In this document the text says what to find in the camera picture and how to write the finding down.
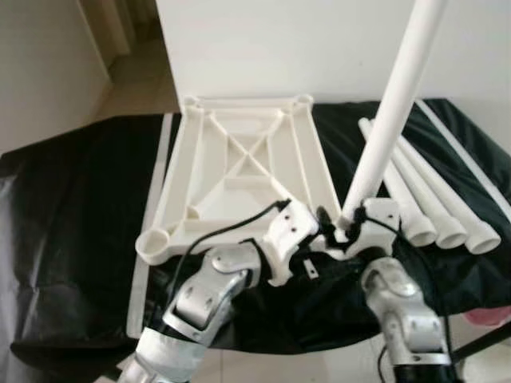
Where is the white plastic table top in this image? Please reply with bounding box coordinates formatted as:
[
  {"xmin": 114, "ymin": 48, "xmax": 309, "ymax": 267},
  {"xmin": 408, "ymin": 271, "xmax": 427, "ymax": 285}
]
[{"xmin": 134, "ymin": 93, "xmax": 386, "ymax": 266}]

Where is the black cloth table cover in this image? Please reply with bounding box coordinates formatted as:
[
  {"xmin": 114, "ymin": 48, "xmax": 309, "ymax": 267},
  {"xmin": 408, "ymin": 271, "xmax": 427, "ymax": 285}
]
[{"xmin": 0, "ymin": 97, "xmax": 511, "ymax": 368}]

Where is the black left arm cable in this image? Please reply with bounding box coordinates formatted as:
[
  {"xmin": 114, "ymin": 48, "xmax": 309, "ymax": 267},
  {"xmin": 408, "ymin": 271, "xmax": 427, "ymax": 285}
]
[{"xmin": 169, "ymin": 199, "xmax": 290, "ymax": 282}]

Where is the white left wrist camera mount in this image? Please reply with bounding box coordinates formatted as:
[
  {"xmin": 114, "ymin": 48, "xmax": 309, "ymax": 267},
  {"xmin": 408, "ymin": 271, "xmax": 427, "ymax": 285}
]
[{"xmin": 262, "ymin": 199, "xmax": 320, "ymax": 286}]

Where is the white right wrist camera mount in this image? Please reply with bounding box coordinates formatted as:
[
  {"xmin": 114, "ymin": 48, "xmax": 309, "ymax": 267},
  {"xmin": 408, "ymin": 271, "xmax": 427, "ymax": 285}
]
[{"xmin": 363, "ymin": 199, "xmax": 400, "ymax": 240}]

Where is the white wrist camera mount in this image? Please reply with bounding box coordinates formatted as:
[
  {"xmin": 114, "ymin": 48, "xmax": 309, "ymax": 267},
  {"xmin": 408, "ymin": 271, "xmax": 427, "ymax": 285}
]
[
  {"xmin": 262, "ymin": 199, "xmax": 320, "ymax": 286},
  {"xmin": 363, "ymin": 199, "xmax": 400, "ymax": 240}
]

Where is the beige door frame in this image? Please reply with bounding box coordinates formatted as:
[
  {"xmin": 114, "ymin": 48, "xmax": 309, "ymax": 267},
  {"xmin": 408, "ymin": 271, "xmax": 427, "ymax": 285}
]
[{"xmin": 77, "ymin": 0, "xmax": 160, "ymax": 58}]

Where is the pink object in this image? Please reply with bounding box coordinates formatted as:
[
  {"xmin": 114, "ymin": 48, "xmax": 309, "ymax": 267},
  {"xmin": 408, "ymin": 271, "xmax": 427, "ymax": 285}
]
[{"xmin": 465, "ymin": 307, "xmax": 511, "ymax": 326}]

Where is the black metal rod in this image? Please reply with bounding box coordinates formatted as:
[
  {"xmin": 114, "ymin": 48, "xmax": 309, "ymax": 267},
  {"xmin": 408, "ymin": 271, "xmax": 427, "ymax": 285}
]
[{"xmin": 455, "ymin": 323, "xmax": 511, "ymax": 361}]

